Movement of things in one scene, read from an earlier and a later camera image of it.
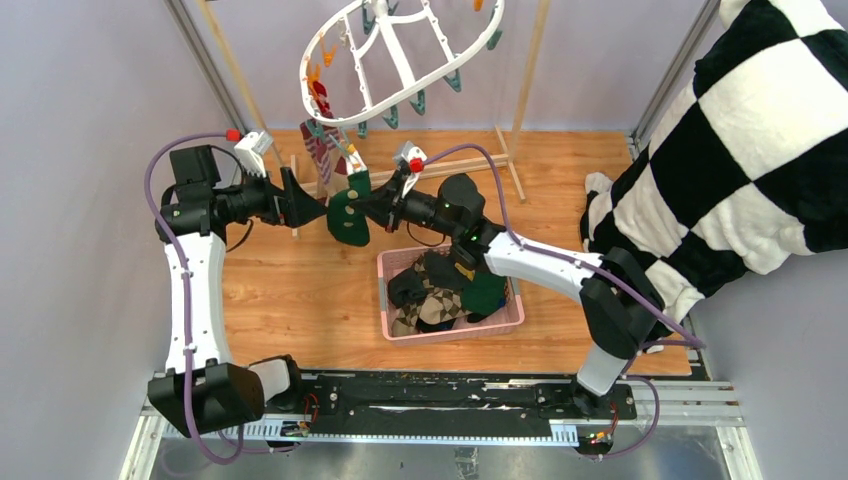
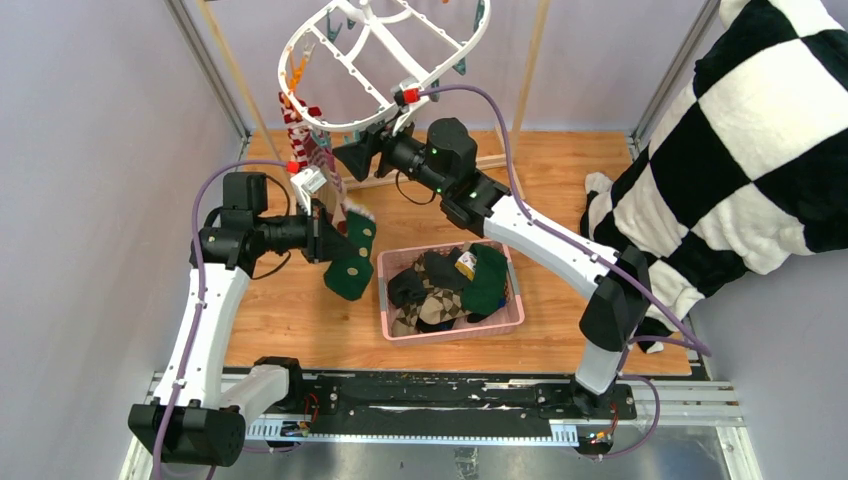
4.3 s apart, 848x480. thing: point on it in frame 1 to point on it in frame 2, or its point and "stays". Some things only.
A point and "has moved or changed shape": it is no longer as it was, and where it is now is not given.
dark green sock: (347, 224) to (350, 277)
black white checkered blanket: (750, 170) stays
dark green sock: (486, 294) stays
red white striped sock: (320, 96) to (297, 114)
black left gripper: (291, 205) to (317, 233)
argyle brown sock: (405, 319) stays
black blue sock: (425, 327) stays
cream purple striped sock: (329, 157) has moved or changed shape
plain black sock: (442, 272) stays
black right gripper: (385, 206) to (358, 157)
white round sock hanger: (390, 24) has moved or changed shape
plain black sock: (406, 288) stays
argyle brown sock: (441, 305) stays
